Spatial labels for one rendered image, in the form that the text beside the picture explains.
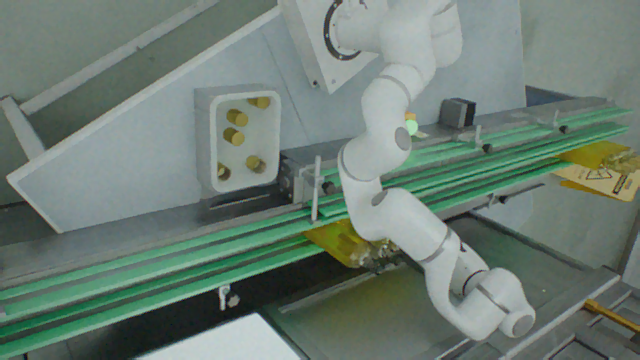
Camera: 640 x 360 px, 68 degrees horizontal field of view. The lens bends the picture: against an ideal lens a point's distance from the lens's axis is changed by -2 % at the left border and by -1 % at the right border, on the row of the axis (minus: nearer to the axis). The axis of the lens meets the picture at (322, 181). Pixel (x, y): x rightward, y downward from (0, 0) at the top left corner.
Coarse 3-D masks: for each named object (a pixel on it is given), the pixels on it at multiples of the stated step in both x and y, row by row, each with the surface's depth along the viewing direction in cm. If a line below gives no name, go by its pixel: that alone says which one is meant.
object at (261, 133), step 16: (224, 96) 101; (240, 96) 104; (256, 96) 106; (272, 96) 109; (224, 112) 111; (256, 112) 116; (272, 112) 112; (224, 128) 112; (240, 128) 115; (256, 128) 117; (272, 128) 113; (224, 144) 114; (256, 144) 119; (272, 144) 115; (224, 160) 115; (240, 160) 118; (272, 160) 116; (240, 176) 115; (256, 176) 116; (272, 176) 117
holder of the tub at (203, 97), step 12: (252, 84) 114; (204, 96) 103; (216, 96) 102; (204, 108) 104; (204, 120) 105; (204, 132) 106; (204, 144) 107; (204, 156) 109; (204, 168) 110; (204, 180) 111; (204, 192) 116; (240, 192) 122; (252, 192) 123; (264, 192) 123; (216, 204) 115; (228, 204) 116
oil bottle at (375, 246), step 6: (342, 222) 119; (348, 222) 118; (348, 228) 117; (366, 240) 112; (384, 240) 112; (372, 246) 111; (378, 246) 111; (372, 252) 112; (378, 252) 111; (378, 258) 113
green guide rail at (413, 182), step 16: (592, 128) 208; (608, 128) 211; (624, 128) 213; (528, 144) 179; (544, 144) 181; (560, 144) 182; (464, 160) 156; (480, 160) 159; (496, 160) 159; (512, 160) 161; (416, 176) 141; (432, 176) 143; (448, 176) 143; (464, 176) 146; (320, 208) 117; (336, 208) 118
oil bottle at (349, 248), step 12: (324, 228) 116; (336, 228) 116; (312, 240) 120; (324, 240) 116; (336, 240) 112; (348, 240) 111; (360, 240) 111; (336, 252) 113; (348, 252) 109; (360, 252) 108; (348, 264) 110; (360, 264) 109
